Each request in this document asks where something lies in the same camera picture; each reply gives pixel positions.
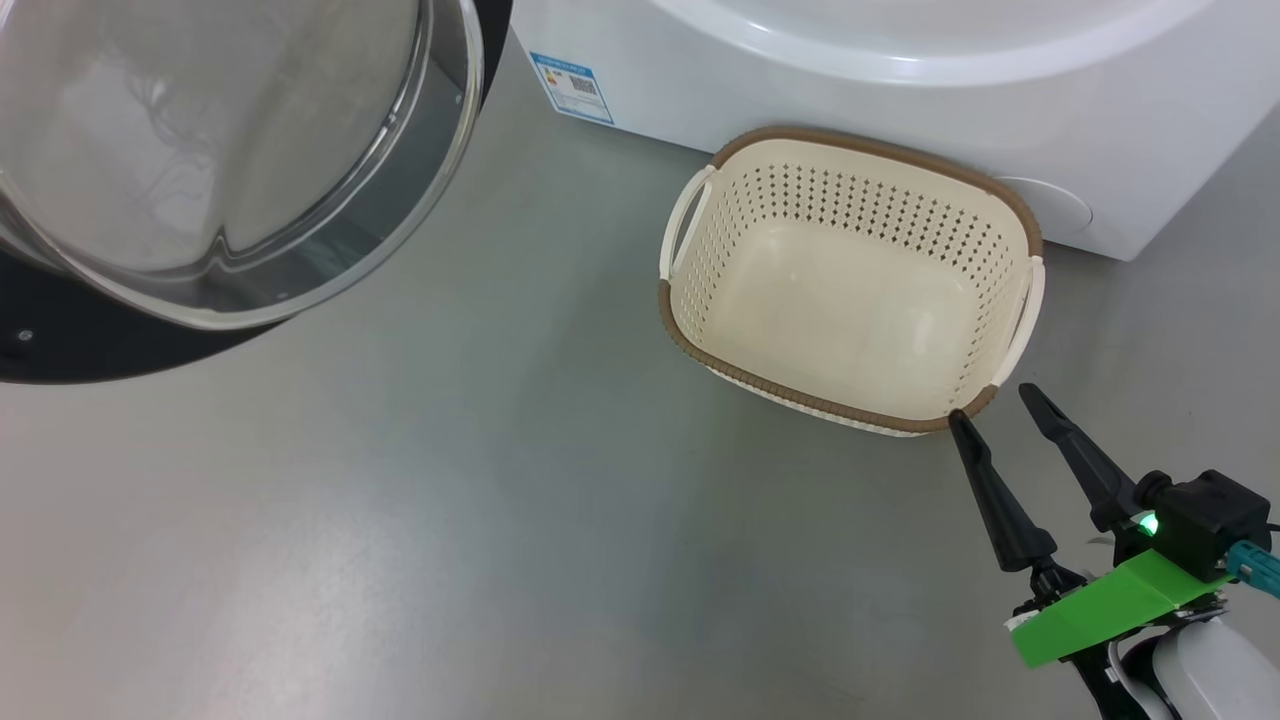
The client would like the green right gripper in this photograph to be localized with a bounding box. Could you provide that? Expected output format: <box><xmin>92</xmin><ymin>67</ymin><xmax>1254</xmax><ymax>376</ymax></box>
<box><xmin>946</xmin><ymin>382</ymin><xmax>1234</xmax><ymax>670</ymax></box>

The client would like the black round glass door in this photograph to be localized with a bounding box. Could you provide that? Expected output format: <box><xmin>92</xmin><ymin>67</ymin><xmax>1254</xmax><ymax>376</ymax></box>
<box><xmin>0</xmin><ymin>0</ymin><xmax>515</xmax><ymax>386</ymax></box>

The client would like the cream perforated laundry basket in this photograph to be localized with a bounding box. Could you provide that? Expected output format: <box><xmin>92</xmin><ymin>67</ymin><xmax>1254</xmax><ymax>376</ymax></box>
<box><xmin>657</xmin><ymin>125</ymin><xmax>1048</xmax><ymax>440</ymax></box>

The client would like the white washing machine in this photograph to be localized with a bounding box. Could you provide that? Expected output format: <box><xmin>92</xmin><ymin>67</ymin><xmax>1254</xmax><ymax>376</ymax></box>
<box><xmin>509</xmin><ymin>0</ymin><xmax>1280</xmax><ymax>264</ymax></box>

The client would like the round white filter cover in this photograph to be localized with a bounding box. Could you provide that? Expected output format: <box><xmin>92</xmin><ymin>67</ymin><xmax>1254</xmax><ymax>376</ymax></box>
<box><xmin>988</xmin><ymin>176</ymin><xmax>1095</xmax><ymax>242</ymax></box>

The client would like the blue energy label sticker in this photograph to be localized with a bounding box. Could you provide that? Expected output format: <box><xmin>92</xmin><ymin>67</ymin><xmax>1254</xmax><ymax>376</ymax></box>
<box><xmin>528</xmin><ymin>51</ymin><xmax>616</xmax><ymax>127</ymax></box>

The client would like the teal cable connector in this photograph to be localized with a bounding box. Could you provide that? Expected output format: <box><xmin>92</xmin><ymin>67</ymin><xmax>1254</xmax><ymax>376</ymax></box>
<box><xmin>1227</xmin><ymin>539</ymin><xmax>1280</xmax><ymax>600</ymax></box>

